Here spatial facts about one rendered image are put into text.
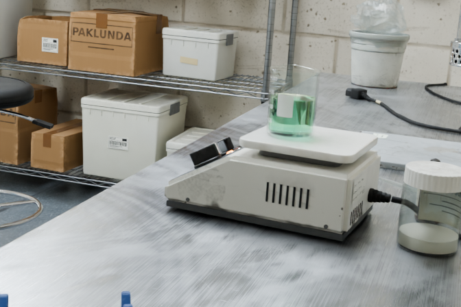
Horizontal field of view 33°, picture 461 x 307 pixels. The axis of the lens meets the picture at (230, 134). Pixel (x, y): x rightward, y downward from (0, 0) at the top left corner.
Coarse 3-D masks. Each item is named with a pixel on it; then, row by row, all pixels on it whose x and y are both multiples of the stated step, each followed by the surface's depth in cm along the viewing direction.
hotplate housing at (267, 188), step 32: (224, 160) 80; (256, 160) 78; (288, 160) 79; (320, 160) 77; (192, 192) 81; (224, 192) 80; (256, 192) 78; (288, 192) 77; (320, 192) 76; (352, 192) 75; (288, 224) 78; (320, 224) 76; (352, 224) 77
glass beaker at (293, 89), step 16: (272, 64) 80; (288, 64) 78; (272, 80) 80; (288, 80) 78; (304, 80) 78; (272, 96) 80; (288, 96) 78; (304, 96) 79; (272, 112) 80; (288, 112) 79; (304, 112) 79; (272, 128) 80; (288, 128) 79; (304, 128) 79
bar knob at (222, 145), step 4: (220, 140) 89; (224, 140) 88; (228, 140) 88; (220, 144) 89; (224, 144) 88; (228, 144) 88; (232, 144) 88; (220, 148) 90; (224, 148) 89; (228, 148) 88; (232, 148) 88; (224, 152) 88
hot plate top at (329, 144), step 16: (320, 128) 87; (240, 144) 79; (256, 144) 78; (272, 144) 77; (288, 144) 78; (304, 144) 78; (320, 144) 79; (336, 144) 79; (352, 144) 80; (368, 144) 81; (336, 160) 75; (352, 160) 75
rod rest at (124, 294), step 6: (0, 294) 52; (6, 294) 52; (126, 294) 53; (0, 300) 51; (6, 300) 51; (126, 300) 53; (0, 306) 51; (6, 306) 51; (126, 306) 51; (132, 306) 51
